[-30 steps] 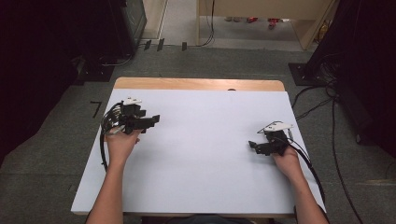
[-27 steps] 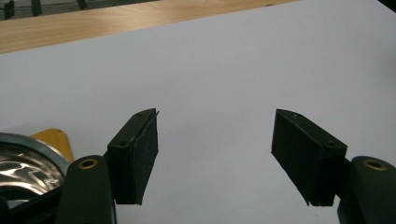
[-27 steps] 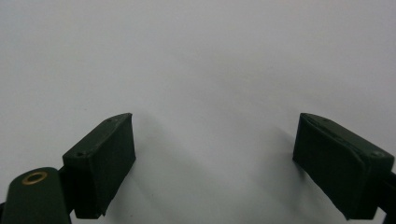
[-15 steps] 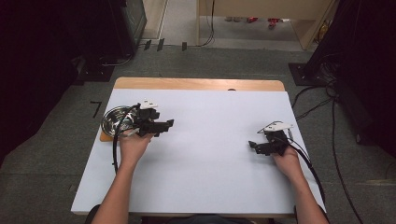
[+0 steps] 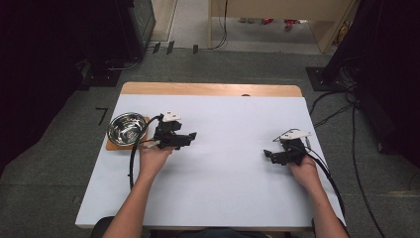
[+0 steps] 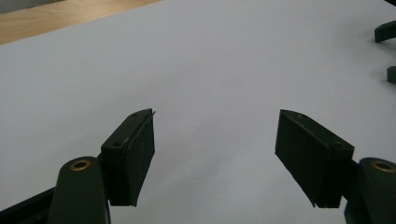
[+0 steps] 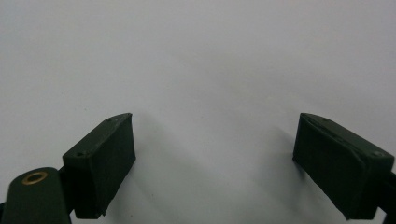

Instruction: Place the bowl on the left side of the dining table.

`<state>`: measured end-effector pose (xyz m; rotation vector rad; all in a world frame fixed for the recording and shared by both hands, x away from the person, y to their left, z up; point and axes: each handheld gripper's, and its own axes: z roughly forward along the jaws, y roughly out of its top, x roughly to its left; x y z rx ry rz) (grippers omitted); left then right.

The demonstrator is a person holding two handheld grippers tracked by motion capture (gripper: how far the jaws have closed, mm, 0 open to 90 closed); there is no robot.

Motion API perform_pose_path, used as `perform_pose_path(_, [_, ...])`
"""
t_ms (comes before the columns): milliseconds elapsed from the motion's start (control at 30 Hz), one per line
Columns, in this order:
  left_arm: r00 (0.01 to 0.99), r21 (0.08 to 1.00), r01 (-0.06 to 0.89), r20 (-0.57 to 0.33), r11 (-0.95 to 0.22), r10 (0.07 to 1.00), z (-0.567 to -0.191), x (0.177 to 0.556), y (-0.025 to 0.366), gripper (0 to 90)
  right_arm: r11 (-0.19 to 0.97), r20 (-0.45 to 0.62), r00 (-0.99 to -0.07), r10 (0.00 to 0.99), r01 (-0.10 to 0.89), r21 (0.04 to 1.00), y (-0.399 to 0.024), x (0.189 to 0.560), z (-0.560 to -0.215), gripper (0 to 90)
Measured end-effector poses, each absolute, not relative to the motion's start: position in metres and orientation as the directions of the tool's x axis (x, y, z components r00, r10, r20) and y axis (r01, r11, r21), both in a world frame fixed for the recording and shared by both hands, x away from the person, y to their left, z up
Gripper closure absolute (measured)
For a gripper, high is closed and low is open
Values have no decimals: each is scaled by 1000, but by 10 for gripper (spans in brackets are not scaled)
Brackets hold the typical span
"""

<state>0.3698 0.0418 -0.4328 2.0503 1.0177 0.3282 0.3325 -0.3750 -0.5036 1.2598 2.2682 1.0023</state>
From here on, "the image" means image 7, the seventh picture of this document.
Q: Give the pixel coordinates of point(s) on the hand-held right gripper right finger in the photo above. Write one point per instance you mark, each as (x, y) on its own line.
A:
(339, 168)

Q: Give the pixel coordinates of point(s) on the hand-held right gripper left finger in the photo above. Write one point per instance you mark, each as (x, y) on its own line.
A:
(99, 165)

